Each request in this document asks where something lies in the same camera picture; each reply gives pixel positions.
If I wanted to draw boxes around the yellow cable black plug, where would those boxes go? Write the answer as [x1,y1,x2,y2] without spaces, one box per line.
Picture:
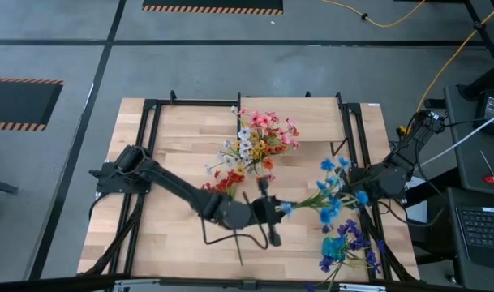
[319,0,428,28]

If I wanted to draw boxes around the dark grey desk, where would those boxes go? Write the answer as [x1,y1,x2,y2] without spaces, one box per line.
[427,84,494,292]

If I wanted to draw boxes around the black looped cable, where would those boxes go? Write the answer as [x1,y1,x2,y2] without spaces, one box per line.
[200,190,271,251]

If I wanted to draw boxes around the blue flower bunch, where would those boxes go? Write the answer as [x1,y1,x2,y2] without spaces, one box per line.
[278,157,372,235]

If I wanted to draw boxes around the teal glass vase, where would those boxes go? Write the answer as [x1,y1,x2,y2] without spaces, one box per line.
[321,236,347,263]

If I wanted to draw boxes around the orange flower bunch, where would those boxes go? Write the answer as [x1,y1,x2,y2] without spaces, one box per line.
[261,128,301,183]

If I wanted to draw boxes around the wooden shelf black frame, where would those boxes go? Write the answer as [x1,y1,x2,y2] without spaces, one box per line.
[236,92,350,158]

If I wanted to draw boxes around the white rod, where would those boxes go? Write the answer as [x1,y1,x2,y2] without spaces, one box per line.
[419,108,494,167]

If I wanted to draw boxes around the black stand leg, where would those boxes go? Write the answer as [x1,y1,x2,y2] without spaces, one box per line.
[457,0,494,102]

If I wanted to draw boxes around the black keyboard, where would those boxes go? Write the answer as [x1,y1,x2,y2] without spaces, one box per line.
[455,205,494,269]

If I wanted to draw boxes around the purple flower bunch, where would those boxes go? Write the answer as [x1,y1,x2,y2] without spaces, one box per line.
[304,218,388,292]

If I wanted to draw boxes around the white flower bunch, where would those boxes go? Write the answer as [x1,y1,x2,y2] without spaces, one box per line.
[204,105,255,176]

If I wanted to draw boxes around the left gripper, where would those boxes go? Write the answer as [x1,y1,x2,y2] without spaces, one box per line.
[250,176,297,247]

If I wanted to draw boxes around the black mat orange stripes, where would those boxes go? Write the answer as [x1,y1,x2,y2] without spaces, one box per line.
[141,0,285,16]
[0,77,65,132]

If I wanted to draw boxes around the pink flower bunch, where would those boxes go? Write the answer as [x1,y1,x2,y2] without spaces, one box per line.
[238,107,301,150]

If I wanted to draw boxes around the black screen device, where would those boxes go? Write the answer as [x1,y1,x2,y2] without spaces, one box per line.
[472,88,494,137]

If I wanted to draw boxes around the red flower bunch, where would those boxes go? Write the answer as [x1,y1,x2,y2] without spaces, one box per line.
[200,169,247,268]

